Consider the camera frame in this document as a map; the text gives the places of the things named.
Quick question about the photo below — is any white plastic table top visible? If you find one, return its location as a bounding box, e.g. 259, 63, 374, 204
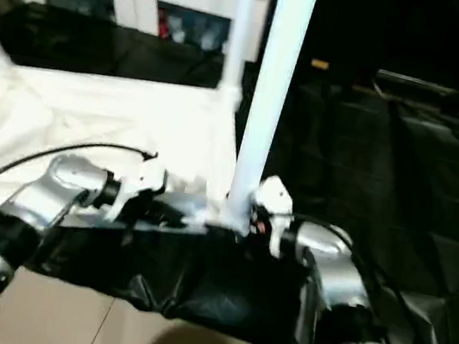
0, 50, 269, 271

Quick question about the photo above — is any black plastic mat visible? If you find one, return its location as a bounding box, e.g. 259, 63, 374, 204
0, 0, 459, 344

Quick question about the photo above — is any red box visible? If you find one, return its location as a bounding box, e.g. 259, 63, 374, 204
155, 10, 173, 40

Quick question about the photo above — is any black horizontal bar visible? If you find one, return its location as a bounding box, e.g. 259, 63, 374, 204
372, 68, 459, 107

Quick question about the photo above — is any dark furniture with brass label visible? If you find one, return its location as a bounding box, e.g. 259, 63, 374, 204
256, 0, 459, 104

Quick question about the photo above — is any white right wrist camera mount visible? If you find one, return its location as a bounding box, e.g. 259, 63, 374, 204
245, 172, 299, 260

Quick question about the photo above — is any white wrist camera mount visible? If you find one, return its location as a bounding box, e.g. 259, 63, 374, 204
245, 172, 299, 260
107, 158, 170, 230

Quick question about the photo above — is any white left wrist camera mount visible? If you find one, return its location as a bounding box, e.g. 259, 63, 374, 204
107, 158, 170, 230

